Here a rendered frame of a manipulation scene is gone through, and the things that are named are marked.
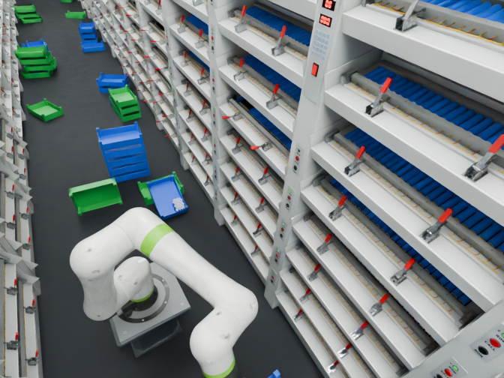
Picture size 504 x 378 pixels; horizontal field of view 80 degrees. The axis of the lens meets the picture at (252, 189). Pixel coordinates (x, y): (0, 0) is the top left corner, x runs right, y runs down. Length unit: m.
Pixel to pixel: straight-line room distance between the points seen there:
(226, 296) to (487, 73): 0.76
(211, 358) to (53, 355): 1.24
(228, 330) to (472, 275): 0.58
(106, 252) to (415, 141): 0.87
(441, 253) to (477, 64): 0.41
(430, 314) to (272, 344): 1.03
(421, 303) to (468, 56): 0.61
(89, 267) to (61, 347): 1.03
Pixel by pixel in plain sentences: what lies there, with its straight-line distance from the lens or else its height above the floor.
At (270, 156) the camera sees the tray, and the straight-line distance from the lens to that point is 1.26.
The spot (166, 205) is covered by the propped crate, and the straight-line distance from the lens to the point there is 2.34.
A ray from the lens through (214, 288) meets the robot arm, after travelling 0.92.
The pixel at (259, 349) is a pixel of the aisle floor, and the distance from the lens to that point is 1.80.
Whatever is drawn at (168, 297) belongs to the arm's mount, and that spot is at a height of 0.31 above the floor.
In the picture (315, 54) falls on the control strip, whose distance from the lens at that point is 0.93.
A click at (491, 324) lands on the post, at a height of 1.09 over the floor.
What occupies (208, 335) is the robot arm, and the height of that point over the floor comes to 0.91.
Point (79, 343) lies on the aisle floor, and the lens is 1.96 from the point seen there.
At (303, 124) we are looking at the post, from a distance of 1.01.
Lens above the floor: 1.69
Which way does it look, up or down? 43 degrees down
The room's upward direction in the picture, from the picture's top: 5 degrees clockwise
